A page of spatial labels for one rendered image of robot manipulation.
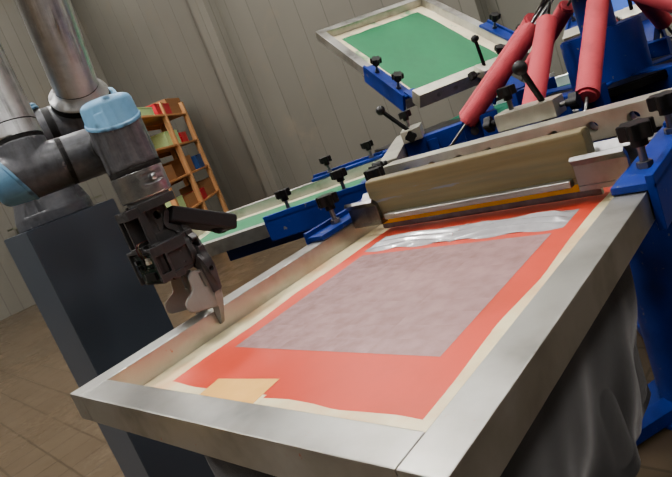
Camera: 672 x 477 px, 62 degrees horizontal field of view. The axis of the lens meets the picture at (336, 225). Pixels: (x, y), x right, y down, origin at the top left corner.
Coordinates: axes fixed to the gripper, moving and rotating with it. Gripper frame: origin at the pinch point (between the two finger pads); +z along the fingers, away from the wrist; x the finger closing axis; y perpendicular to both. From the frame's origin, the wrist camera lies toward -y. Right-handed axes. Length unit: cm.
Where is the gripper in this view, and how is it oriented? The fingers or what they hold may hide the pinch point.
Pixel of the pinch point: (214, 313)
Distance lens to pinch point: 90.7
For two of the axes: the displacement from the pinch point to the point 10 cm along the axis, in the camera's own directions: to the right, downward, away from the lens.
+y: -6.2, 3.8, -6.9
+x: 7.0, -1.2, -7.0
